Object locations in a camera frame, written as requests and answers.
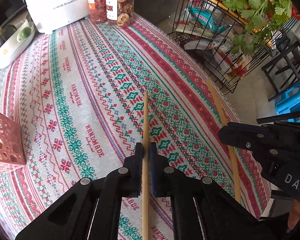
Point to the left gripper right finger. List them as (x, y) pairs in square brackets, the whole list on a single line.
[(201, 209)]

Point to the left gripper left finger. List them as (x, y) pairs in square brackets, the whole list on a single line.
[(91, 208)]

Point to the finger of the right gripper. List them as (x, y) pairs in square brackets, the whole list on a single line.
[(281, 117), (248, 137)]

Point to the person's right hand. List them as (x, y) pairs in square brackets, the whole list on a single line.
[(294, 214)]

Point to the blue plastic stool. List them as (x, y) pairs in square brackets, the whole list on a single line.
[(289, 101)]

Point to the pink perforated utensil holder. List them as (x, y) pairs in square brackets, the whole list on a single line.
[(12, 156)]

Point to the green leafy celery bunch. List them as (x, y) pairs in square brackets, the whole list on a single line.
[(263, 16)]

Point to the patterned red green tablecloth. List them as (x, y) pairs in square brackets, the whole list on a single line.
[(78, 95)]

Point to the teal snack bag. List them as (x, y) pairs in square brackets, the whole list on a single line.
[(204, 18)]

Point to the dark green squash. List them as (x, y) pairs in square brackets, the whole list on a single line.
[(6, 32)]

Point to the jar of dried apple rings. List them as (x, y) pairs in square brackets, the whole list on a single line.
[(120, 12)]

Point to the white electric cooking pot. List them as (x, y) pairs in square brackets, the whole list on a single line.
[(49, 15)]

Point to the jar of red dried fruit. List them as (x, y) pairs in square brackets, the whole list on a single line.
[(97, 10)]

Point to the black wire storage rack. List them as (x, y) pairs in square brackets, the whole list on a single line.
[(213, 50)]

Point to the white ceramic dish green handle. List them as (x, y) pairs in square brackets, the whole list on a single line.
[(17, 43)]

